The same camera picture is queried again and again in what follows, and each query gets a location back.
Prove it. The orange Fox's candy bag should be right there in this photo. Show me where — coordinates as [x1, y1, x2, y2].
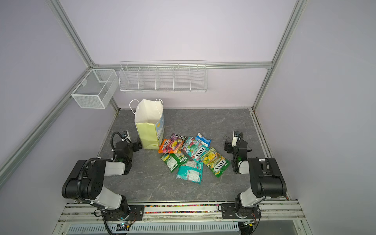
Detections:
[158, 138, 183, 154]

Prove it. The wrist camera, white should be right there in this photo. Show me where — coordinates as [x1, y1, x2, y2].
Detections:
[120, 131, 131, 143]
[232, 131, 240, 146]

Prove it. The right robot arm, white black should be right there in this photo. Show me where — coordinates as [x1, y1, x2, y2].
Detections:
[224, 131, 287, 217]

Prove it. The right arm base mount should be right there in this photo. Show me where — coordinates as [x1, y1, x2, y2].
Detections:
[218, 203, 261, 219]

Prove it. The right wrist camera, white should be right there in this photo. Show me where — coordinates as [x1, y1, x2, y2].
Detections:
[232, 131, 240, 146]

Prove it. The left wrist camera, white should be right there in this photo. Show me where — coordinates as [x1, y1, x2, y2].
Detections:
[120, 131, 131, 143]

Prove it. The blue snack packet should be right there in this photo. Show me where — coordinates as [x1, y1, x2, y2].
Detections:
[195, 133, 212, 147]

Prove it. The yellow green Fox's bag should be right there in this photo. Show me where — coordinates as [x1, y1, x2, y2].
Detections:
[201, 148, 231, 178]

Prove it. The white mesh basket, small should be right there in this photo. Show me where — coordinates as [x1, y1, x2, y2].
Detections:
[71, 69, 119, 109]

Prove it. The teal white candy bag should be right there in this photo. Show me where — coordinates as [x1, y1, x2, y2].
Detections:
[176, 161, 204, 184]

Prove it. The white vented cable duct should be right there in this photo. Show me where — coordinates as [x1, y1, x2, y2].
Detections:
[66, 222, 240, 235]

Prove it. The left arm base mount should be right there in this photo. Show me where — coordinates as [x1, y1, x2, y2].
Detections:
[104, 204, 145, 222]

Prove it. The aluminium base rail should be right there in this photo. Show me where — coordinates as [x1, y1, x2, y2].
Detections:
[57, 200, 306, 224]

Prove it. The teal Fox's mint bag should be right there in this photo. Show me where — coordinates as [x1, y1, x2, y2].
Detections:
[181, 137, 209, 162]

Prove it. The purple M&M's packet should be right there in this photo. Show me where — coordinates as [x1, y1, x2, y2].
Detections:
[170, 133, 187, 142]

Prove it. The paper bag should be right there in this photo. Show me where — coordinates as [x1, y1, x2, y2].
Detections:
[129, 99, 165, 150]

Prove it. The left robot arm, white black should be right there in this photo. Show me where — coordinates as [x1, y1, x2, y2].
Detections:
[62, 131, 143, 216]

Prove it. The white wire basket, long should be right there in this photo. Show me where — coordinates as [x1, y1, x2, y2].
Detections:
[118, 60, 208, 92]

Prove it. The green snack bag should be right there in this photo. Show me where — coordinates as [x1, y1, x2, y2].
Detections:
[161, 153, 189, 173]

